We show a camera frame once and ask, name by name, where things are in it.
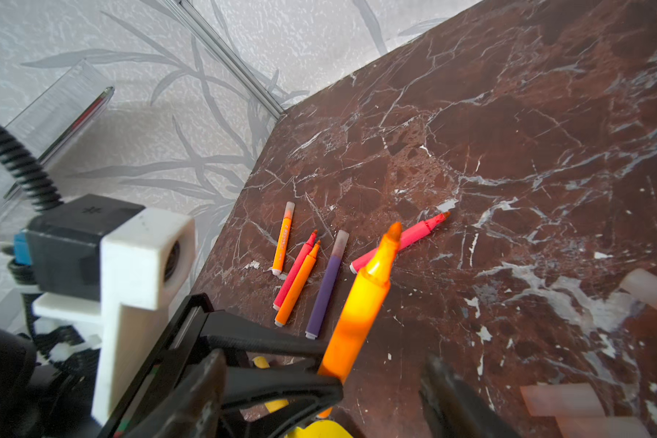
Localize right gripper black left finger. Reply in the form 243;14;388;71
136;350;227;437

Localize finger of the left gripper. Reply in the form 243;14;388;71
218;367;343;437
99;294;327;437

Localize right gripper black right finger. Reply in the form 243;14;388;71
419;355;520;438

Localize orange highlighter pair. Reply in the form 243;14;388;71
316;221;403;420
271;202;296;277

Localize purple highlighter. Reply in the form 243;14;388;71
305;230;350;339

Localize translucent pen cap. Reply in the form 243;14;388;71
620;268;657;310
557;417;651;438
520;383;605;417

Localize yellow toy shovel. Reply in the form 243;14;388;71
251;355;354;438

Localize pink highlighter left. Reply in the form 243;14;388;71
273;230;318;310

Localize pink highlighter centre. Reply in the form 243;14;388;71
350;212;451;275

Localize clear plastic wall tray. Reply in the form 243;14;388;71
0;59;115;220

